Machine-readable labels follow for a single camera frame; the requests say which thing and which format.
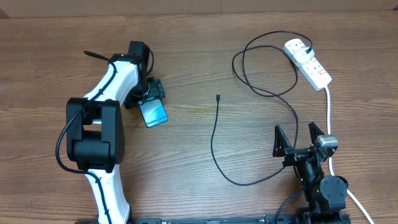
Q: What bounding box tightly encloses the white power strip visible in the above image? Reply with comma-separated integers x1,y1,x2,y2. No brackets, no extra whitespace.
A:
284,39,332,91

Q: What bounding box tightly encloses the white charger plug adapter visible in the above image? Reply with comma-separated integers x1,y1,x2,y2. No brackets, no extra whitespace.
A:
293,47,315,64

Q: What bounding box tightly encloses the white power strip cord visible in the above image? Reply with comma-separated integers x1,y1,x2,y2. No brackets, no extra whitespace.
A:
324,86,375,224

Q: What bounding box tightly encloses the Galaxy smartphone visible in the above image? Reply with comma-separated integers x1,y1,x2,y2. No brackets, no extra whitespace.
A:
140,100,168,128

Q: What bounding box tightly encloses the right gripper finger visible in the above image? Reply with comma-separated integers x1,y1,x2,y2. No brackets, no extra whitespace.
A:
308,122,325,144
272,125,292,157

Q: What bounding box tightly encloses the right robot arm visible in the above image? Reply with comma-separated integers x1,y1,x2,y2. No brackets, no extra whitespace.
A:
272,123,351,224

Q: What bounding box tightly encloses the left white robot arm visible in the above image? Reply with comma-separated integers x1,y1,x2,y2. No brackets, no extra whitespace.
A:
55,41,168,223

